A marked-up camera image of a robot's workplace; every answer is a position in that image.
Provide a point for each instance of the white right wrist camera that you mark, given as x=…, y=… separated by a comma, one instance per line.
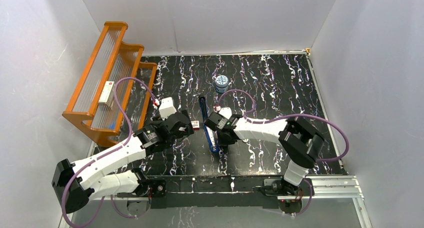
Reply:
x=224, y=111

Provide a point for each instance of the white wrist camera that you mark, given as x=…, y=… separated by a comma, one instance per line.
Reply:
x=224, y=111
x=165, y=107

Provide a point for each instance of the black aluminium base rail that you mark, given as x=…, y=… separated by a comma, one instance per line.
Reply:
x=240, y=191

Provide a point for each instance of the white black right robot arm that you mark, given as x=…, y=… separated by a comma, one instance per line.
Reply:
x=301, y=141

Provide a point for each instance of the orange wooden tiered shelf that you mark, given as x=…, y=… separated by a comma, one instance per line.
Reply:
x=109, y=71

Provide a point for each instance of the white red box on shelf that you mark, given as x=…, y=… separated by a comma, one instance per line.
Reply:
x=106, y=96

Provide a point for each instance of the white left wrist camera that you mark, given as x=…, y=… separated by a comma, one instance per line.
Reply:
x=165, y=107

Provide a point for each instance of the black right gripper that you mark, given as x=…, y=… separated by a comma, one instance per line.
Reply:
x=224, y=142

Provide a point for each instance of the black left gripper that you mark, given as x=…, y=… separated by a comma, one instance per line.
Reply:
x=187, y=127

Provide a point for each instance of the blue white round tin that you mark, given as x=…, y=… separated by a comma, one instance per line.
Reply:
x=221, y=84

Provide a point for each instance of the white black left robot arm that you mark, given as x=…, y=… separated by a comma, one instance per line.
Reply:
x=76, y=183

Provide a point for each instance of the blue black stapler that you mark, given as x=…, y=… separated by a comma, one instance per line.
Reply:
x=210, y=134

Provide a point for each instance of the red white staples box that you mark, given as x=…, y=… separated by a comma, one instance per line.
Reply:
x=195, y=124

